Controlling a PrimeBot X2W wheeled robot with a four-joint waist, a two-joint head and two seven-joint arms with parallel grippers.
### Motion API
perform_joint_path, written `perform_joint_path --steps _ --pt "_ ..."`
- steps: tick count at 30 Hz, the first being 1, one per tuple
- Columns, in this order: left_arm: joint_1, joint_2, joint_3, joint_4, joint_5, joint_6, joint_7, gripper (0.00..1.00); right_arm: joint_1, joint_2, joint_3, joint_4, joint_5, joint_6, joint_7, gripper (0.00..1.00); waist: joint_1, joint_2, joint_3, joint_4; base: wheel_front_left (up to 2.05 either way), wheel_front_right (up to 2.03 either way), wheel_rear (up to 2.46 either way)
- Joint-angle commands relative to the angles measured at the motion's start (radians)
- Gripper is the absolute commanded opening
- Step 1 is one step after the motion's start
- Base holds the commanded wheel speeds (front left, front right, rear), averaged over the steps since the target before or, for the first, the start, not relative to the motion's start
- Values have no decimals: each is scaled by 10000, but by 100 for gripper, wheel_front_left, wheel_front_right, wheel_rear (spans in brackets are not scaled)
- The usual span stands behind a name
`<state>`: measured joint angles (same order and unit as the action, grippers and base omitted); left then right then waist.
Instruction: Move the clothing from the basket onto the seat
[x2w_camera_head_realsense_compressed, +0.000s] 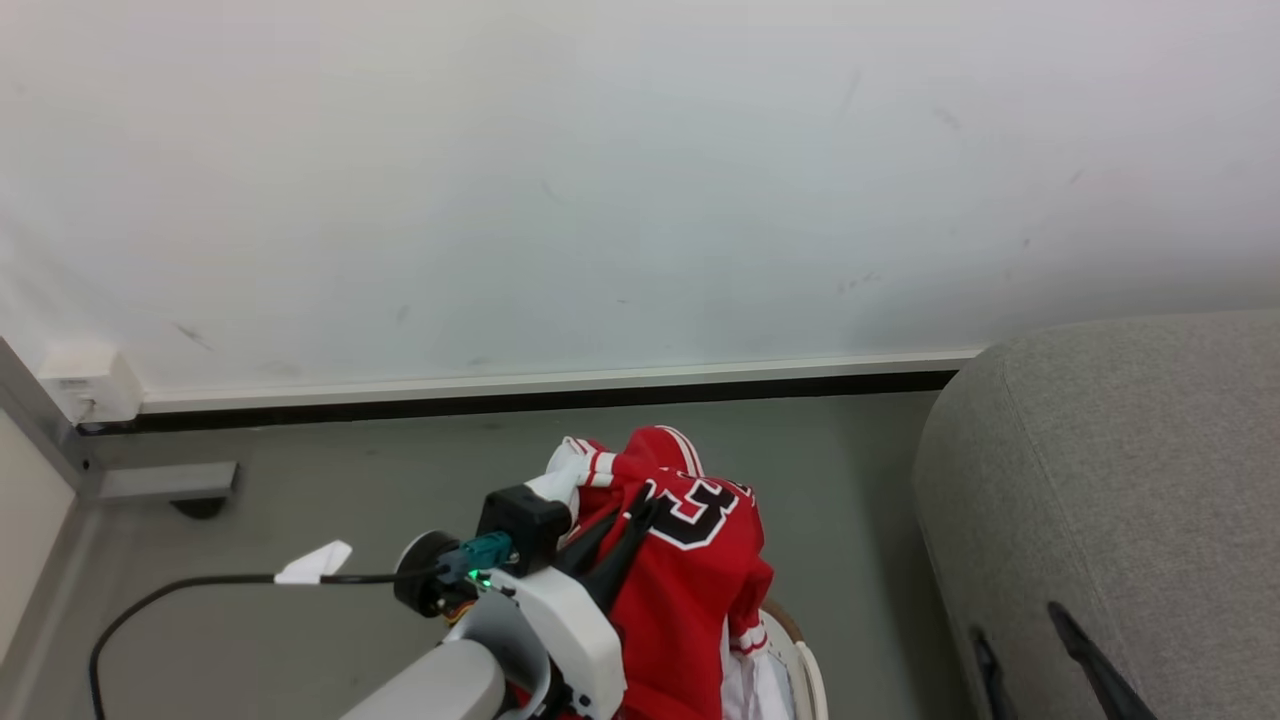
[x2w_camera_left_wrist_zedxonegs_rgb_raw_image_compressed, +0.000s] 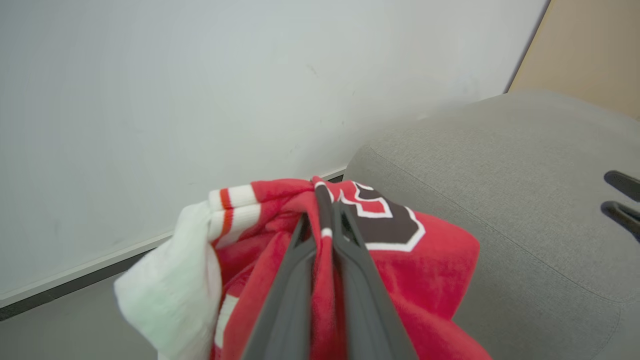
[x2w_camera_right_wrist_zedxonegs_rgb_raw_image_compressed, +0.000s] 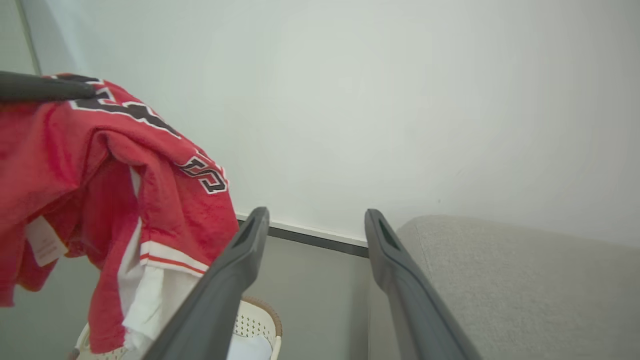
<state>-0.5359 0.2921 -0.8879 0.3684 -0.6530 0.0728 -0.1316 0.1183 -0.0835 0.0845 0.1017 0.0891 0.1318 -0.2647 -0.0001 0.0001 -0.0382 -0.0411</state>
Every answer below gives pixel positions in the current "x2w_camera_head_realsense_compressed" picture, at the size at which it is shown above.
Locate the white black wall baseboard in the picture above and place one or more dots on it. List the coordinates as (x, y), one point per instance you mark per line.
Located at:
(540, 392)

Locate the grey fabric sofa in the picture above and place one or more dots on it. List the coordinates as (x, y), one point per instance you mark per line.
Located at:
(1120, 480)

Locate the white laundry basket wooden rim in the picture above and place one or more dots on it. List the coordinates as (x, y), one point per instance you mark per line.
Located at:
(808, 670)

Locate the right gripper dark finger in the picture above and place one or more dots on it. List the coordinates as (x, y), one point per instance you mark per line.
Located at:
(1100, 665)
(988, 680)

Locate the grey metal frame leg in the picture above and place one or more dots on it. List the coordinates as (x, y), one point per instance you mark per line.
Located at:
(150, 482)

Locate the white wall junction box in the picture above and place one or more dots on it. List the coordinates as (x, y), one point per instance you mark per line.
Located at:
(92, 385)

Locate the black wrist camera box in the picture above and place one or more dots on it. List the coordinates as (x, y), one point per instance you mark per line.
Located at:
(522, 525)

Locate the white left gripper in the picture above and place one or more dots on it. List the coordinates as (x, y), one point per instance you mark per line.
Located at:
(575, 630)

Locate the white clothing piece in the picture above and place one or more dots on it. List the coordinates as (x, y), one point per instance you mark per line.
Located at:
(758, 685)

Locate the red numbered sports jersey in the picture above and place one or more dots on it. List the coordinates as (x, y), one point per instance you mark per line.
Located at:
(690, 600)

